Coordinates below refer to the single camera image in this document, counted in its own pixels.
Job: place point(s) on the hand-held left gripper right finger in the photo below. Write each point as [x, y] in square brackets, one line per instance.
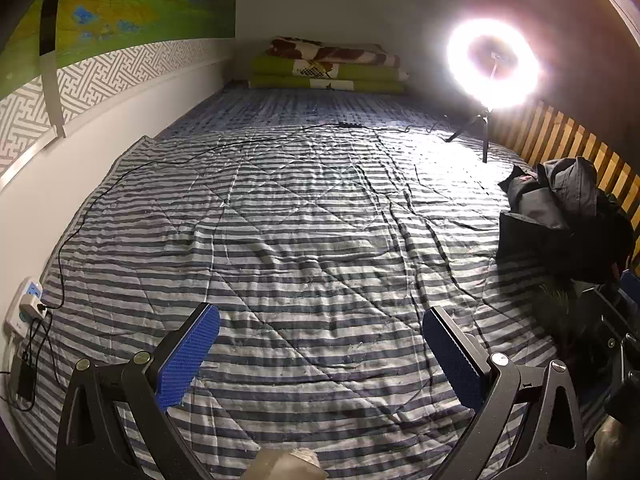
[455, 355]

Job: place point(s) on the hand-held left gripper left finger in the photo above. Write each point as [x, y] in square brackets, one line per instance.
[187, 355]

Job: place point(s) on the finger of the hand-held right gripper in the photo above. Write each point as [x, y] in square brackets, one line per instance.
[622, 320]

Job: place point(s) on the black garment with red cuff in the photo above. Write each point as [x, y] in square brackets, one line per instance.
[535, 240]

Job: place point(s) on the person's right hand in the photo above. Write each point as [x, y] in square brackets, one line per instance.
[612, 447]

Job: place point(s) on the person's left hand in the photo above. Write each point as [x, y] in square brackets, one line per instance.
[292, 465]

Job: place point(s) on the dark grey garment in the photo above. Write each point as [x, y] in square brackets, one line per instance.
[575, 180]

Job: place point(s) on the white charger plug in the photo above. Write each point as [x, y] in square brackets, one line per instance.
[31, 304]

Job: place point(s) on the black power adapter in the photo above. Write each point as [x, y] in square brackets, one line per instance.
[22, 382]

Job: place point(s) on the grey striped quilt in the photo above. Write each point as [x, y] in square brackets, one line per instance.
[310, 240]

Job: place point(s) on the white power strip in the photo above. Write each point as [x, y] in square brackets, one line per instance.
[17, 310]

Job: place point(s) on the wooden slat railing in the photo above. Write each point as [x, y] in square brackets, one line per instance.
[555, 130]

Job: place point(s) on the black tripod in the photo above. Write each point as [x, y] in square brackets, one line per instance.
[484, 125]

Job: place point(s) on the blue striped bed sheet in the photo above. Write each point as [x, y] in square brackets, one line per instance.
[300, 107]

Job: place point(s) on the green folded blanket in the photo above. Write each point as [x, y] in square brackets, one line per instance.
[280, 67]

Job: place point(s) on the brown patterned folded blanket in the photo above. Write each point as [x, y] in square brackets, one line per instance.
[345, 52]

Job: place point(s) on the green wall poster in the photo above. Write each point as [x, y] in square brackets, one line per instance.
[150, 0]

